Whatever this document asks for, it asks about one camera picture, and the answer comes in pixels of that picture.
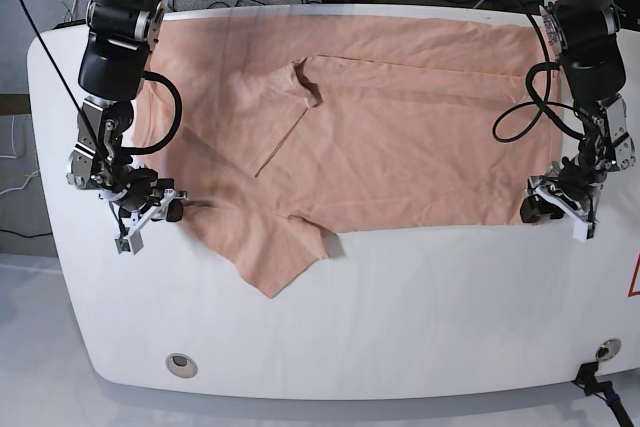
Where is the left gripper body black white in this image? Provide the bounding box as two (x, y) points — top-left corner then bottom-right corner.
(525, 159), (608, 222)

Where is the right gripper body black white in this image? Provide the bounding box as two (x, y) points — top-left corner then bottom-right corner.
(99, 166), (187, 239)

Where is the peach pink T-shirt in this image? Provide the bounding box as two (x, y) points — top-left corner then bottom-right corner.
(145, 15), (562, 297)

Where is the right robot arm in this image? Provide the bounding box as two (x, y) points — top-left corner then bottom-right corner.
(67, 0), (186, 253)

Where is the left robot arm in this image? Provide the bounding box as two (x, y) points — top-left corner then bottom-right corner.
(520, 0), (636, 237)

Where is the red triangle warning sticker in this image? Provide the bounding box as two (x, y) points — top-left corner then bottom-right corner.
(628, 257), (640, 297)

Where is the left grey table grommet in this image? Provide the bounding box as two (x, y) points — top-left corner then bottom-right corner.
(166, 353), (198, 379)

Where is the grey table grommet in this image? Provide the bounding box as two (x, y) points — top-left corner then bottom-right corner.
(166, 353), (198, 379)
(596, 338), (622, 362)

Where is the right grey table grommet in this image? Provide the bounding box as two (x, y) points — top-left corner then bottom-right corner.
(596, 338), (622, 362)

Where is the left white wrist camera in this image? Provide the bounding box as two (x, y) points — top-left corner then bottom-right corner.
(573, 219), (597, 242)

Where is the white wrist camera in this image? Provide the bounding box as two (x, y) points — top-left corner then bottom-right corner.
(573, 219), (597, 242)
(115, 232), (144, 255)

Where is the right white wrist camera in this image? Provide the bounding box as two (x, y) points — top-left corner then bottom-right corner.
(115, 232), (144, 255)

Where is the black clamp with cable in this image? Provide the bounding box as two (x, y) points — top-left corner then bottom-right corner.
(573, 361), (634, 427)

